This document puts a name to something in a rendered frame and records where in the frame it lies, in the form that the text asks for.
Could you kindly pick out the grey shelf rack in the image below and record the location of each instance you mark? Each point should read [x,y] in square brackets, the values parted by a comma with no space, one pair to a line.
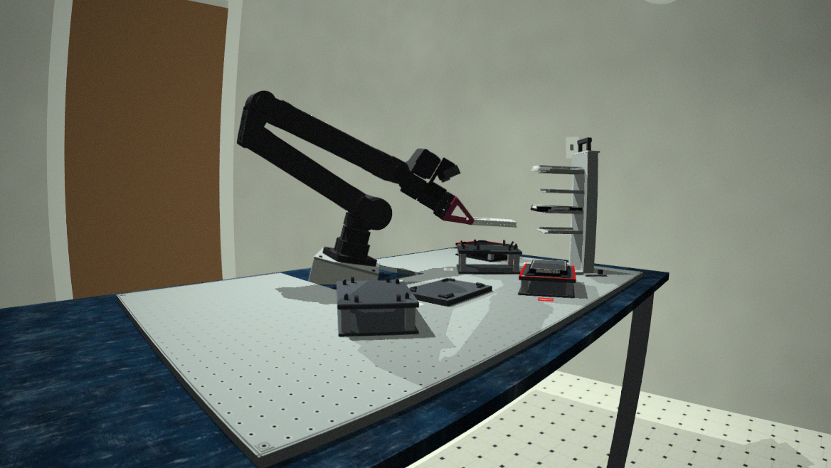
[584,193]

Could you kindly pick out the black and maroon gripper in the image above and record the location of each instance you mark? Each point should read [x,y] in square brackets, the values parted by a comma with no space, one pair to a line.
[438,207]

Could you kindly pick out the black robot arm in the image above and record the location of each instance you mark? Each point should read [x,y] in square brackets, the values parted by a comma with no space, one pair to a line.
[364,213]

